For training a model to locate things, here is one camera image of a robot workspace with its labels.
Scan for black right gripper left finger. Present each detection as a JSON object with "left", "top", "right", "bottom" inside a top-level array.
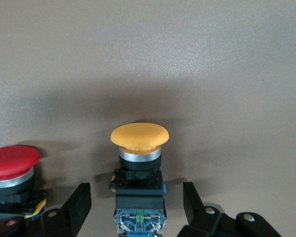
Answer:
[{"left": 0, "top": 182, "right": 92, "bottom": 237}]

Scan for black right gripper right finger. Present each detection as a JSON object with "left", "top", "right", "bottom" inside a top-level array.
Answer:
[{"left": 177, "top": 182, "right": 282, "bottom": 237}]

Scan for yellow mushroom push button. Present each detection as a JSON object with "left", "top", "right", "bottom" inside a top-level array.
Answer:
[{"left": 109, "top": 122, "right": 170, "bottom": 237}]

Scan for red mushroom push button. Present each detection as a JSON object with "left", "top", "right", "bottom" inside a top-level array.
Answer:
[{"left": 0, "top": 145, "right": 49, "bottom": 222}]

